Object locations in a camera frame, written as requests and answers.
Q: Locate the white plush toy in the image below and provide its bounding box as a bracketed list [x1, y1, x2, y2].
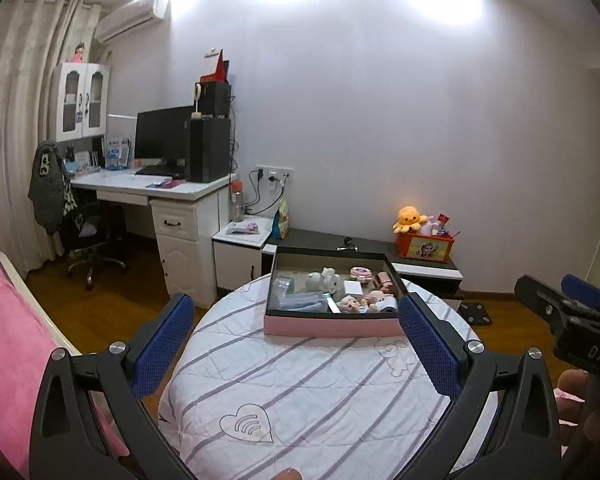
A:
[306, 267, 342, 295]

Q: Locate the black bathroom scale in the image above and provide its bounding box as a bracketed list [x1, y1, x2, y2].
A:
[460, 301, 493, 328]

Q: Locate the white wall power outlet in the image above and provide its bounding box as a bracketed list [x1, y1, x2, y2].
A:
[256, 165, 294, 183]

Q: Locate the cream curtain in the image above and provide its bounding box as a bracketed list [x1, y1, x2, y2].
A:
[0, 0, 106, 271]

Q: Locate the white air conditioner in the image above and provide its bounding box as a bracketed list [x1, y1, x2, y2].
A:
[94, 0, 173, 43]

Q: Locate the pink blanket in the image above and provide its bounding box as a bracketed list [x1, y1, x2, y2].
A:
[0, 235, 131, 480]

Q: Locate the orange-capped clear bottle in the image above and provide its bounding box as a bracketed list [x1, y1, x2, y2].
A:
[230, 180, 245, 222]

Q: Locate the yellow blue snack bag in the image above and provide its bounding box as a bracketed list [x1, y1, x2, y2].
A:
[271, 199, 291, 240]

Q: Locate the black office chair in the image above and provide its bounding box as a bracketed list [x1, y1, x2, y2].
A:
[55, 200, 128, 291]

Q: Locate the black computer tower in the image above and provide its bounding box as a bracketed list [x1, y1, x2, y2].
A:
[189, 117, 232, 183]

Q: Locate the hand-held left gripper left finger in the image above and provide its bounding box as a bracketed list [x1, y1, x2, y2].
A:
[29, 292, 197, 480]

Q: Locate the clear plastic container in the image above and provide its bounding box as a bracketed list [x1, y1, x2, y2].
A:
[272, 292, 331, 313]

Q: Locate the orange octopus plush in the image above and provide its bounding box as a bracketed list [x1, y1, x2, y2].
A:
[392, 206, 428, 233]

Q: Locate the striped white tablecloth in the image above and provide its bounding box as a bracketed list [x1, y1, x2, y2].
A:
[157, 275, 501, 480]

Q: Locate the white wall cabinet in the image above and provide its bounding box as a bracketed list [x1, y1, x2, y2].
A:
[47, 62, 112, 143]

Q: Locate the black computer monitor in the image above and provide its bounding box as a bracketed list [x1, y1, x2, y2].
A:
[134, 106, 195, 171]

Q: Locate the desk book organizer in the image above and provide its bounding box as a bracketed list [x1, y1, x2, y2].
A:
[70, 135, 133, 173]

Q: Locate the white side cabinet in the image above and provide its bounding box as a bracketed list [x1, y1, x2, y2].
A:
[211, 216, 276, 296]

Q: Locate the black power cable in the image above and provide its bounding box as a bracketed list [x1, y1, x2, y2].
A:
[242, 170, 286, 211]

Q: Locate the black speaker box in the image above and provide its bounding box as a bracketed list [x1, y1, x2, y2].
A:
[200, 82, 232, 117]

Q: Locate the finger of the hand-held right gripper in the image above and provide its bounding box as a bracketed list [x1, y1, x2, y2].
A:
[514, 275, 588, 333]
[562, 274, 600, 318]

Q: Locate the black keyboard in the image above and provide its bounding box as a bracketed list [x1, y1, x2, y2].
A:
[135, 166, 186, 178]

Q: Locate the person's right hand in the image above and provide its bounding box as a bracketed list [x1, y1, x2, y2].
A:
[560, 370, 600, 441]

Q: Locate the white bed frame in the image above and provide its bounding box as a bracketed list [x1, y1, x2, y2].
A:
[0, 240, 81, 356]

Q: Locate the pink storage box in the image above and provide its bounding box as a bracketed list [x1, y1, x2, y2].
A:
[263, 246, 412, 338]

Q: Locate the grey patterned jacket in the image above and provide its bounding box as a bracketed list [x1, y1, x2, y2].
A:
[28, 141, 78, 236]

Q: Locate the white desk with drawers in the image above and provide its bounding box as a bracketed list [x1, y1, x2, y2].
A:
[67, 170, 238, 308]

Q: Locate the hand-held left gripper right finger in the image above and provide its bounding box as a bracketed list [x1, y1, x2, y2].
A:
[397, 291, 563, 480]

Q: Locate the red toy bin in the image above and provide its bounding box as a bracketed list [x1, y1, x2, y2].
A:
[396, 232, 456, 264]

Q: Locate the pink dress doll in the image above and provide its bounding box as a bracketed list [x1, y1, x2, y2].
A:
[362, 290, 398, 313]

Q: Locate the red pennant box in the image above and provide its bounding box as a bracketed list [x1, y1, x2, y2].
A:
[200, 49, 230, 83]

